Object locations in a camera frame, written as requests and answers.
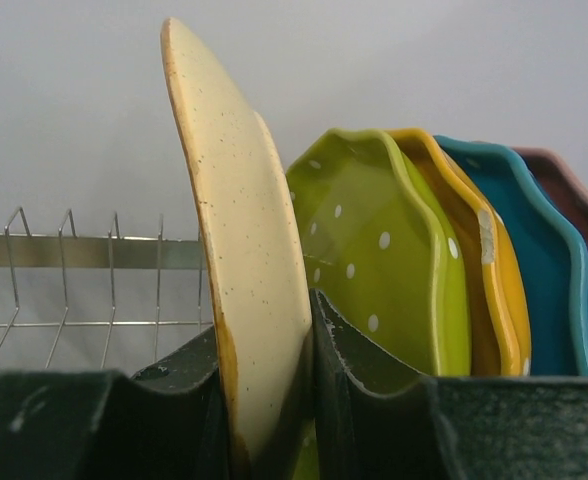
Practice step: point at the blue polka dot plate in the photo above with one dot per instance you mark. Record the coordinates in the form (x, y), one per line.
(551, 253)

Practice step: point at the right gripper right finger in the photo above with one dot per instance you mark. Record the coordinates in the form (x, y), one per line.
(449, 425)

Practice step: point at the yellow polka dot plate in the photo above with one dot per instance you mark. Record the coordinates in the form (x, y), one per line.
(501, 338)

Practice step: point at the green polka dot plate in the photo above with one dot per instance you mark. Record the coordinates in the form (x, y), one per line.
(388, 292)

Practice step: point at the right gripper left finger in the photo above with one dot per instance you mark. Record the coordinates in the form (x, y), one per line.
(165, 422)

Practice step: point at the steel two-tier dish rack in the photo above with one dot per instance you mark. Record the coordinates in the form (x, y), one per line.
(71, 300)

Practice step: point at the beige bird plate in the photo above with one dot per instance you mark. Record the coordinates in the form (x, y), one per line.
(258, 287)

